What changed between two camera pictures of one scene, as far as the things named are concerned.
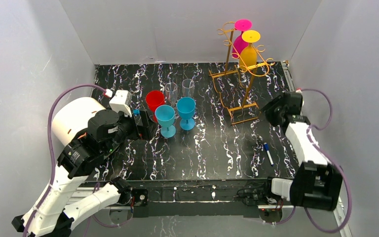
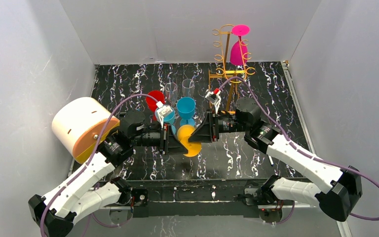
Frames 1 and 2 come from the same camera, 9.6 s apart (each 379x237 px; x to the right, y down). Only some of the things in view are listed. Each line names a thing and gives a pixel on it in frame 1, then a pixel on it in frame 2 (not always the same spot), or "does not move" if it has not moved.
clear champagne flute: (188, 86) does not move
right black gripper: (271, 109) to (213, 126)
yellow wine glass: (247, 58) to (194, 148)
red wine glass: (154, 99) does not move
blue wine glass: (186, 106) does not move
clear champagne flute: (171, 89) does not move
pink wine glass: (242, 25) to (236, 54)
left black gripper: (144, 122) to (165, 142)
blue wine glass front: (165, 114) does not move
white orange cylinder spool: (71, 117) does not move
